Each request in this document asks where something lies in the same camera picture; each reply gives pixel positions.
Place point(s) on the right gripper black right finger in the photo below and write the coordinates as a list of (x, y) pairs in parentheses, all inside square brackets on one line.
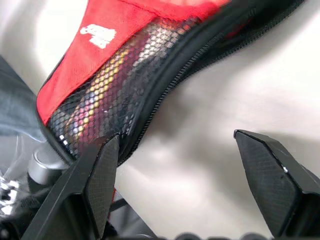
[(275, 180)]

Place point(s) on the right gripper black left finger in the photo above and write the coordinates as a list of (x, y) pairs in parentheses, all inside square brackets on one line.
[(82, 185)]

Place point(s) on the silver robot body joint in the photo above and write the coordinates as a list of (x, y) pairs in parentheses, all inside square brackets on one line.
[(45, 165)]

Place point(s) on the beige table cover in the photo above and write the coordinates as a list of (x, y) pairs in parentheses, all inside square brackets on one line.
[(220, 95)]

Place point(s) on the black red paddle case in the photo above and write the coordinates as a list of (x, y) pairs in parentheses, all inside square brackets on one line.
[(100, 30)]

